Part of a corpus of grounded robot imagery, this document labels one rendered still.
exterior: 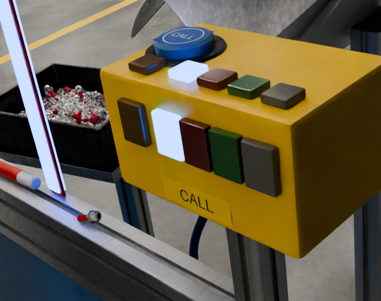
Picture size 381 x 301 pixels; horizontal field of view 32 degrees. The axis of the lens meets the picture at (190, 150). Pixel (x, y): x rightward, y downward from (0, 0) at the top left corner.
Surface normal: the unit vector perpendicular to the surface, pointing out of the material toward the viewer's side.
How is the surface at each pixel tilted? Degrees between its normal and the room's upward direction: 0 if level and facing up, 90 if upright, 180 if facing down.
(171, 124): 90
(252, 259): 90
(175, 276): 0
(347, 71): 0
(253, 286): 90
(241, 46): 0
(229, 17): 55
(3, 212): 90
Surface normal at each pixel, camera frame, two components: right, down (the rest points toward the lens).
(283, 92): -0.14, -0.87
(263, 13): -0.21, -0.08
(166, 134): -0.70, 0.43
